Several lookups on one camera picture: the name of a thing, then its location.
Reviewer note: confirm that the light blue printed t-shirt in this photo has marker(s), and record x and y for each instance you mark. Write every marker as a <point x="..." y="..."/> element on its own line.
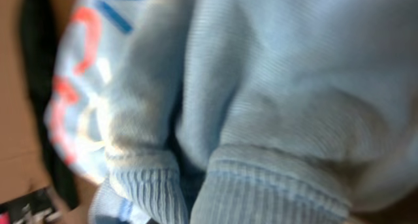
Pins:
<point x="238" y="111"/>

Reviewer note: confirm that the black garment on left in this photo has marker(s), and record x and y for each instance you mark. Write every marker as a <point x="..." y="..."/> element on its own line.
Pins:
<point x="38" y="40"/>

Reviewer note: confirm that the dark printed object in corner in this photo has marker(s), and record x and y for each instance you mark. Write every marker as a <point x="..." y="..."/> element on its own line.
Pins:
<point x="32" y="208"/>

